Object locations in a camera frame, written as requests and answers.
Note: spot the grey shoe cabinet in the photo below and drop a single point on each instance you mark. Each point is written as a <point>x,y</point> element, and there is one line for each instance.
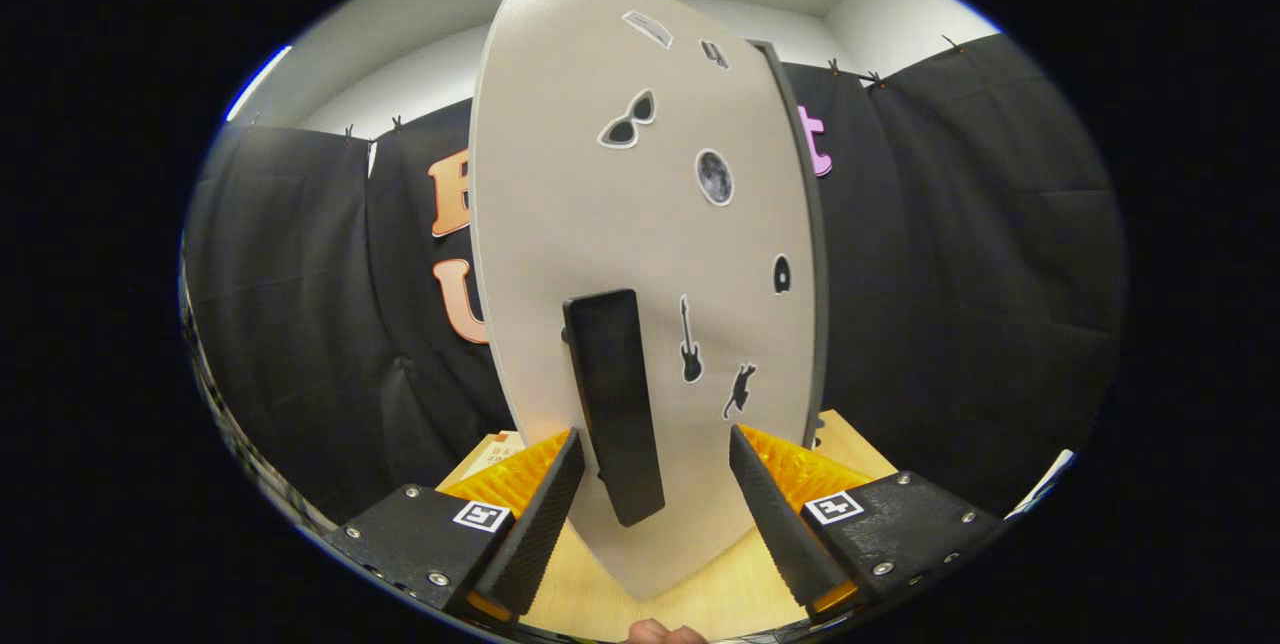
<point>822,324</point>

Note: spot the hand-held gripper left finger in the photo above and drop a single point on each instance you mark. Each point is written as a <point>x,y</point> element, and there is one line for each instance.
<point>540,529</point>

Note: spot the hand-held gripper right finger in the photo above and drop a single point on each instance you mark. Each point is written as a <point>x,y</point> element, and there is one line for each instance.
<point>780,529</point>

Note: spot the beige shoe cabinet door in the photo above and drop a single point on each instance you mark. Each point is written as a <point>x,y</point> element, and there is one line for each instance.
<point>580,224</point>

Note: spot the book with beige orange cover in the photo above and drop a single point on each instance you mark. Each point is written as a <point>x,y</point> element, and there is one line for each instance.
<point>495,449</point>

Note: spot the slanted ceiling light panel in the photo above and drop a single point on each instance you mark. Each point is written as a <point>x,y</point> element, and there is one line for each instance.
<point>258,84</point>

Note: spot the black backdrop cloth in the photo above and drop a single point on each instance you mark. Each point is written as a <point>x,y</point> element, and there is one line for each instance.
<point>980,304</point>

